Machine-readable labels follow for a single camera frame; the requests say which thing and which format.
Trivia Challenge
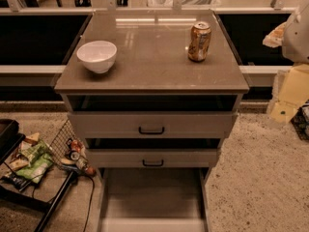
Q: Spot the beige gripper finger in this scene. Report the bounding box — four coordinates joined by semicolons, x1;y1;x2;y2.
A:
263;22;286;48

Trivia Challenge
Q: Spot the orange soda can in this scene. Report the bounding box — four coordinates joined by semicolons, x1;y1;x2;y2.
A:
188;21;211;62

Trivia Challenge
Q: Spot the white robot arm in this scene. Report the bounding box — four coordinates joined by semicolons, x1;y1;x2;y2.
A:
263;0;309;64

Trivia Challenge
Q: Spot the grey drawer cabinet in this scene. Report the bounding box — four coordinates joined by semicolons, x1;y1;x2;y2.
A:
53;10;250;232

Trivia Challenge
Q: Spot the open bottom drawer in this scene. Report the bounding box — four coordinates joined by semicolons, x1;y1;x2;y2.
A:
97;168;211;232

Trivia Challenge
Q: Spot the red soda can in basket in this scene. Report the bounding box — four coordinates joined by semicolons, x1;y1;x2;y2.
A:
70;140;82;153

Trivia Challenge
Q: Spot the white ceramic bowl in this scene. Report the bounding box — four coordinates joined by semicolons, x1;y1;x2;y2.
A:
76;41;117;73

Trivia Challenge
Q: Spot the green snack bag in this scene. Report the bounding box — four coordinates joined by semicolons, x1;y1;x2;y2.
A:
16;140;53;184

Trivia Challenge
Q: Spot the dark snack bag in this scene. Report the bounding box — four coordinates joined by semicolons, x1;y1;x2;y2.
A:
1;173;31;191

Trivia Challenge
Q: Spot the wire basket right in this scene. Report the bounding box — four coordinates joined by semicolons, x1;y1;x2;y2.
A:
292;101;309;141

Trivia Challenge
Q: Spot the top drawer with black handle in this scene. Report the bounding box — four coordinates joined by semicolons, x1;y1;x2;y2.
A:
68;112;237;139

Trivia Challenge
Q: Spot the drawer with black handle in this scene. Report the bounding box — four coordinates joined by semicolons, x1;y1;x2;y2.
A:
68;112;237;139
85;149;218;168

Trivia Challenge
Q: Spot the middle drawer with black handle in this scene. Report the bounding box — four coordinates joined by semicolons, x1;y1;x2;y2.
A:
85;149;218;168

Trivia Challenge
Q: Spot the wire mesh basket left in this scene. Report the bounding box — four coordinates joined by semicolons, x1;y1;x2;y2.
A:
49;120;83;173

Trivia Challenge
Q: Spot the black cable on floor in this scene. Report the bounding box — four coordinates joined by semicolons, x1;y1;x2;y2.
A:
81;175;97;232

